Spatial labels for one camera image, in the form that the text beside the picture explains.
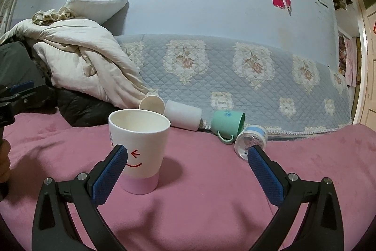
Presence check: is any pink printed poster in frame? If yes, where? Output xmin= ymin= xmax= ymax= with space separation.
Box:
xmin=341 ymin=36 xmax=358 ymax=87

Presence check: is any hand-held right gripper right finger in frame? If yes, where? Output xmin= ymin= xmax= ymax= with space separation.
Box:
xmin=248 ymin=146 xmax=344 ymax=251

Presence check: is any green mug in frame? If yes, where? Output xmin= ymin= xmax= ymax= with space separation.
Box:
xmin=211 ymin=110 xmax=245 ymax=144

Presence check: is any dark grey cloth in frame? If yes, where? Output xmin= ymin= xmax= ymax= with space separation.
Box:
xmin=0 ymin=42 xmax=58 ymax=112

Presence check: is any black jacket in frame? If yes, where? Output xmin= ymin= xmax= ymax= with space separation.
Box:
xmin=57 ymin=88 xmax=124 ymax=128

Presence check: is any white paper cup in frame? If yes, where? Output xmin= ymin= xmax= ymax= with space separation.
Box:
xmin=139 ymin=95 xmax=166 ymax=115

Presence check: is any pink blanket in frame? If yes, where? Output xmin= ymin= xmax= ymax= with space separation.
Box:
xmin=0 ymin=112 xmax=376 ymax=251

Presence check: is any wooden door frame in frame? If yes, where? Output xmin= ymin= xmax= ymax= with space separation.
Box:
xmin=351 ymin=0 xmax=376 ymax=126

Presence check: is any grey floral quilted cover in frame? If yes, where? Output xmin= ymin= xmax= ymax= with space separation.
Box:
xmin=113 ymin=33 xmax=353 ymax=136

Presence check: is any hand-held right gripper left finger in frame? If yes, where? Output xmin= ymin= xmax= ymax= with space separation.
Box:
xmin=32 ymin=145 xmax=129 ymax=251

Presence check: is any plain white cup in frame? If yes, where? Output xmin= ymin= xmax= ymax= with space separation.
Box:
xmin=164 ymin=100 xmax=202 ymax=131

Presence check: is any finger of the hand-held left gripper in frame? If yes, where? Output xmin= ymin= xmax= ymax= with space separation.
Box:
xmin=0 ymin=81 xmax=35 ymax=106

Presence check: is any beige quilt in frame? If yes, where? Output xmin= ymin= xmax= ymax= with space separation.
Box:
xmin=0 ymin=16 xmax=151 ymax=111

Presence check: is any person's left hand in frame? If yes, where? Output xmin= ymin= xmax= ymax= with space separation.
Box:
xmin=0 ymin=140 xmax=11 ymax=183

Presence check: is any white cup with pink base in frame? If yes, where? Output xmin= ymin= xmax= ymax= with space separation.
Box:
xmin=108 ymin=109 xmax=171 ymax=195

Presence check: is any clear cup with blue label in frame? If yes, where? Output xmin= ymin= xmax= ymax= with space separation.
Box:
xmin=234 ymin=125 xmax=268 ymax=162

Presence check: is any beige ruffled cloth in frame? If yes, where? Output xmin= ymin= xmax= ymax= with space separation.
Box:
xmin=31 ymin=8 xmax=77 ymax=27

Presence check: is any white pillow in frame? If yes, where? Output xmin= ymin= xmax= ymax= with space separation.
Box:
xmin=63 ymin=0 xmax=129 ymax=26

